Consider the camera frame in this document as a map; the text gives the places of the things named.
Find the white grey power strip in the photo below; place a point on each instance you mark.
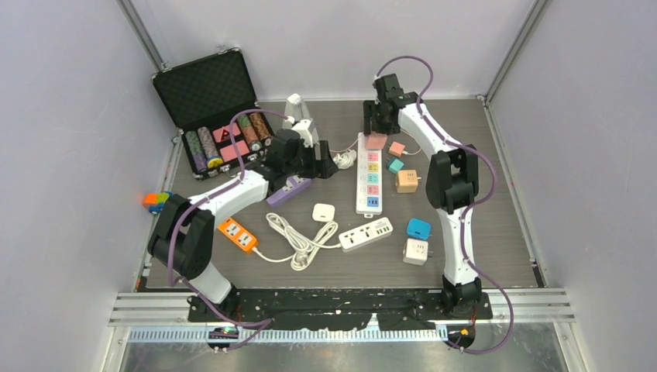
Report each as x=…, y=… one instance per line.
x=365, y=234

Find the orange blue toy car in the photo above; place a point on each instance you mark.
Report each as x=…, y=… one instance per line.
x=154, y=202

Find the black poker chip case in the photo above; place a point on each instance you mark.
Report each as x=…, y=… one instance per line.
x=201, y=97

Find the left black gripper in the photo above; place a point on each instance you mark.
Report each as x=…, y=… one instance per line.
x=328, y=167

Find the blue charger adapter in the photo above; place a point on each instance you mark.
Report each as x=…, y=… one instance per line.
x=418, y=229

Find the orange power strip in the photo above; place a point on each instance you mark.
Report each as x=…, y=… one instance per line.
x=237, y=234

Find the salmon pink charger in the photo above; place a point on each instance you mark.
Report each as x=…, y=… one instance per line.
x=396, y=149

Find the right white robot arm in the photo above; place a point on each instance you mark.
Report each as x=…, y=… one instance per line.
x=451, y=185

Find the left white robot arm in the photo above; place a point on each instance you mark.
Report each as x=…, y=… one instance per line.
x=182, y=239

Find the teal charger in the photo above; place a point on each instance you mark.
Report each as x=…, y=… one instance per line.
x=394, y=165

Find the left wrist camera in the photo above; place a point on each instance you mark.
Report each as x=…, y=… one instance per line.
x=306, y=128

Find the white metronome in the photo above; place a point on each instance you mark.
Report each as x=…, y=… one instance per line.
x=296, y=107

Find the pink cube socket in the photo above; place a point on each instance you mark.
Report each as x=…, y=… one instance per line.
x=375, y=141

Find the white flat adapter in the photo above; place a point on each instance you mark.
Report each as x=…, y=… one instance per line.
x=323, y=212

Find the purple power strip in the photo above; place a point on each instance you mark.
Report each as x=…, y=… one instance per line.
x=294, y=185

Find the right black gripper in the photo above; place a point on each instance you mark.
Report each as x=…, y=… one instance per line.
x=369, y=120

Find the long white colourful power strip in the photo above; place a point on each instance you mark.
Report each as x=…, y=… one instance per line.
x=369, y=180

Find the tan dragon cube socket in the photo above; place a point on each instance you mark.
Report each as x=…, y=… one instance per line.
x=406, y=181

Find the white cube socket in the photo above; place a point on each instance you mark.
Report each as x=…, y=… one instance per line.
x=416, y=252

